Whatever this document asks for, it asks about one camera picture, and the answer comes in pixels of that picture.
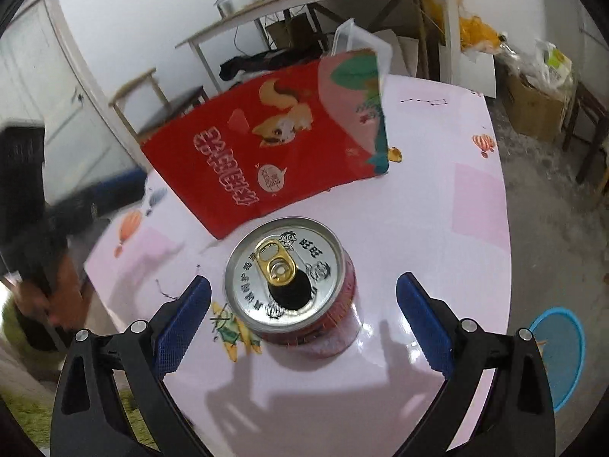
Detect red drink can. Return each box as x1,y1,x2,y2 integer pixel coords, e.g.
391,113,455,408
224,218,361,358

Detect red snack bag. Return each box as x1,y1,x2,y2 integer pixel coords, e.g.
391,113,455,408
142,50,389,238

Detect clear plastic sheet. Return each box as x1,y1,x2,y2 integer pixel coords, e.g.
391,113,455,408
330,19,392,84

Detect person left hand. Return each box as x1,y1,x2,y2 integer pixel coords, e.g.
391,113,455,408
13,254,94,330

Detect blue plastic waste basket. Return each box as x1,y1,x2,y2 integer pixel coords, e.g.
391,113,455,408
529,307,586,413

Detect white door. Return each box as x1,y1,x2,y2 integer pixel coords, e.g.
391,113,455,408
1,0,145,203

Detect wooden chair at left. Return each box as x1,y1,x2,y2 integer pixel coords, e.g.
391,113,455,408
108,67,209,144

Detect pink patterned table cover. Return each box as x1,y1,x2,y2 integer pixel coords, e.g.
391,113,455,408
84,75,511,456

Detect glass bowl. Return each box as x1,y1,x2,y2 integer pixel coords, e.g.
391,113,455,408
215,0,261,19

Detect cardboard box on floor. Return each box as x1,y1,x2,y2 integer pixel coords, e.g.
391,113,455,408
503,74,566,142

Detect dark wooden stool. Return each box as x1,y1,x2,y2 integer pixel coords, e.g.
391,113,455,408
561,81,608,185

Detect white cabinet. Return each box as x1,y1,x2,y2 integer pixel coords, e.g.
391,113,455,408
439,45,496,99

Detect plastic bags on box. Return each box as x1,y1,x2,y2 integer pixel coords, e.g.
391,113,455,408
496,34,574,101

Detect yellow plastic bag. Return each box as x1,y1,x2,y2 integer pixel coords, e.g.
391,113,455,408
458,0,501,55

